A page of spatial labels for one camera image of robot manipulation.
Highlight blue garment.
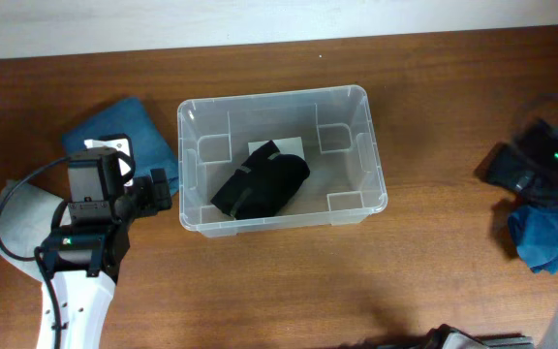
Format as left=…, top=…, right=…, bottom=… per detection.
left=508, top=205, right=558, bottom=274

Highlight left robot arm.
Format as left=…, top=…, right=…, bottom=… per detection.
left=34, top=147, right=172, bottom=348

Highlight light grey folded jeans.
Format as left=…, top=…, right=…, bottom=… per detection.
left=0, top=179, right=63, bottom=282

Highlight black garment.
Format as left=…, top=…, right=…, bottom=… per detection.
left=476, top=143, right=558, bottom=206
left=210, top=141, right=310, bottom=220

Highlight clear plastic storage bin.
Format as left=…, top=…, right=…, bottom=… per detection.
left=177, top=85, right=388, bottom=238

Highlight white label in bin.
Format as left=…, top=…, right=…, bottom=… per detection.
left=248, top=137, right=305, bottom=159

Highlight dark blue folded jeans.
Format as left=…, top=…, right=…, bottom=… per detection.
left=62, top=97, right=179, bottom=196

